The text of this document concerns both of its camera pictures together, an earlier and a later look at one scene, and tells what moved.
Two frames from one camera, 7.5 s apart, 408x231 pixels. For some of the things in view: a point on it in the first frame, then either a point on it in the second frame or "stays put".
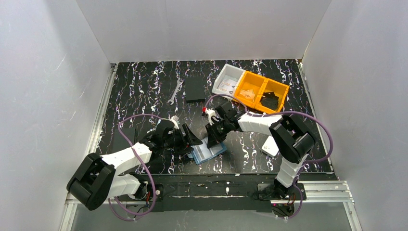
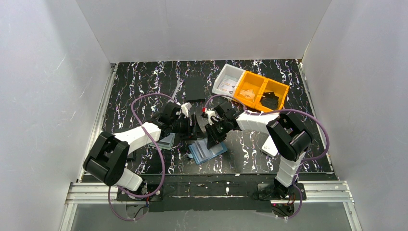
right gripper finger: x=215 y=133 stays put
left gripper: x=184 y=138 → x=192 y=126
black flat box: x=195 y=89 stays put
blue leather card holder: x=201 y=153 stays put
